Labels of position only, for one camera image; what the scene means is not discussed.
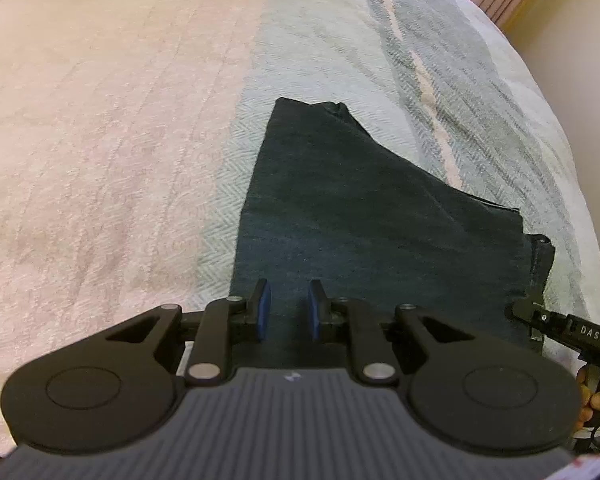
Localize dark teal pants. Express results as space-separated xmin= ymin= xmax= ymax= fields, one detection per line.
xmin=228 ymin=96 xmax=556 ymax=369

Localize pink and grey striped blanket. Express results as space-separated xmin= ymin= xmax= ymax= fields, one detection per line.
xmin=0 ymin=0 xmax=600 ymax=457

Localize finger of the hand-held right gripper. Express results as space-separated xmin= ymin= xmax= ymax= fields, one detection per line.
xmin=504 ymin=296 xmax=550 ymax=343

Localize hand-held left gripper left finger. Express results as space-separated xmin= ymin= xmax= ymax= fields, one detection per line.
xmin=104 ymin=279 xmax=272 ymax=389

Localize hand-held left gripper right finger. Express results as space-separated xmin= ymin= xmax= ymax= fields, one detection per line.
xmin=307 ymin=279 xmax=477 ymax=389

